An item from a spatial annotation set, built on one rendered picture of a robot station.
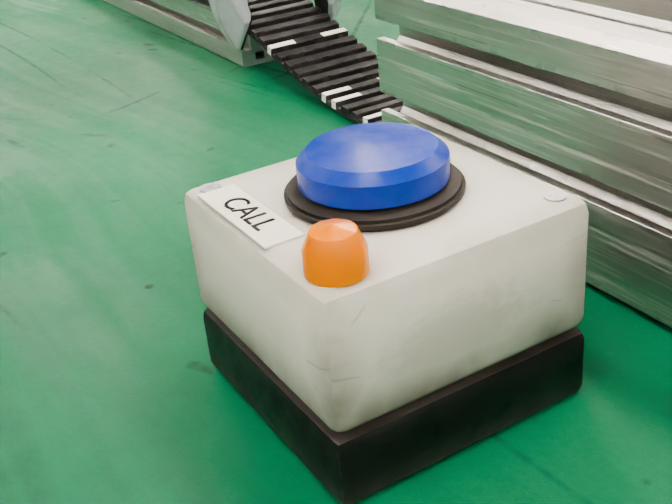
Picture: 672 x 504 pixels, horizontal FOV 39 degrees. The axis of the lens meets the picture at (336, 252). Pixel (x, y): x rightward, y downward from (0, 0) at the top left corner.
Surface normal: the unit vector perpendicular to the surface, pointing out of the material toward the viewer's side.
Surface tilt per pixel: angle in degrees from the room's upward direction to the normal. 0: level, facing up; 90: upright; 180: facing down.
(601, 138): 90
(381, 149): 3
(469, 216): 0
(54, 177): 0
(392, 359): 90
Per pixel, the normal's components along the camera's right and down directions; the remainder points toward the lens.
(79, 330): -0.08, -0.88
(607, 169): -0.85, 0.30
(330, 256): -0.13, 0.07
